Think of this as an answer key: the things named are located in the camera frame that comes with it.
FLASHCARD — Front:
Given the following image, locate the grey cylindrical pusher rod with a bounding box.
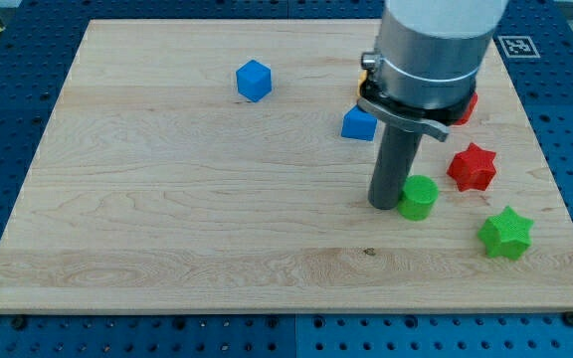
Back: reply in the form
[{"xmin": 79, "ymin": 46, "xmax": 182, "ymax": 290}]
[{"xmin": 368, "ymin": 124, "xmax": 422, "ymax": 210}]

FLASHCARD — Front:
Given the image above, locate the blue triangle block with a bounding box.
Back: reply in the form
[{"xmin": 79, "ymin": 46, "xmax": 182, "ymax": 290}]
[{"xmin": 340, "ymin": 105, "xmax": 378, "ymax": 141}]

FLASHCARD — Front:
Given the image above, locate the red block behind arm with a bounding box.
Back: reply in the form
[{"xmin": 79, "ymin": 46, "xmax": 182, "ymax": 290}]
[{"xmin": 455, "ymin": 91, "xmax": 478, "ymax": 126}]

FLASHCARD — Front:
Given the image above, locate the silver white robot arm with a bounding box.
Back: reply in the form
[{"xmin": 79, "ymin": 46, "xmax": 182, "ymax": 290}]
[{"xmin": 357, "ymin": 0, "xmax": 508, "ymax": 210}]

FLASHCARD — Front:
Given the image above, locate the yellow block behind arm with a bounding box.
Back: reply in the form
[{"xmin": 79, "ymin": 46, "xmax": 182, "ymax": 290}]
[{"xmin": 356, "ymin": 70, "xmax": 368, "ymax": 98}]

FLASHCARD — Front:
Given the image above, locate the green cylinder block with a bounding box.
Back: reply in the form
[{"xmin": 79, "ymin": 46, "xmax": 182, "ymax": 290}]
[{"xmin": 397, "ymin": 175, "xmax": 439, "ymax": 221}]

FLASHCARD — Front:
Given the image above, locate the red star block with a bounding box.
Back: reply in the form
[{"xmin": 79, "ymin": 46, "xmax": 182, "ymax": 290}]
[{"xmin": 447, "ymin": 142, "xmax": 496, "ymax": 192}]

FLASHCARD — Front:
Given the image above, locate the green star block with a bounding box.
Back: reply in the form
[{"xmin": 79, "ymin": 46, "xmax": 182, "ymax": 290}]
[{"xmin": 477, "ymin": 206, "xmax": 534, "ymax": 261}]

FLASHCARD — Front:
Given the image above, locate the white fiducial marker tag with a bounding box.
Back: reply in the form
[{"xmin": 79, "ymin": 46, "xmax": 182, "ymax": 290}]
[{"xmin": 497, "ymin": 35, "xmax": 540, "ymax": 59}]

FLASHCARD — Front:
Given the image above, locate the blue cube block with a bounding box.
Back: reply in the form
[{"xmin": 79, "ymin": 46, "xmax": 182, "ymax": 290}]
[{"xmin": 236, "ymin": 60, "xmax": 273, "ymax": 102}]

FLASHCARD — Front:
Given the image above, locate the wooden board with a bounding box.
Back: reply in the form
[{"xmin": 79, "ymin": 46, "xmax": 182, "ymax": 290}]
[{"xmin": 0, "ymin": 19, "xmax": 573, "ymax": 315}]

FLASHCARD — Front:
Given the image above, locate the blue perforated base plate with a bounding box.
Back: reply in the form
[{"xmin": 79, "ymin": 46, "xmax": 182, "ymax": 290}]
[{"xmin": 0, "ymin": 0, "xmax": 573, "ymax": 357}]

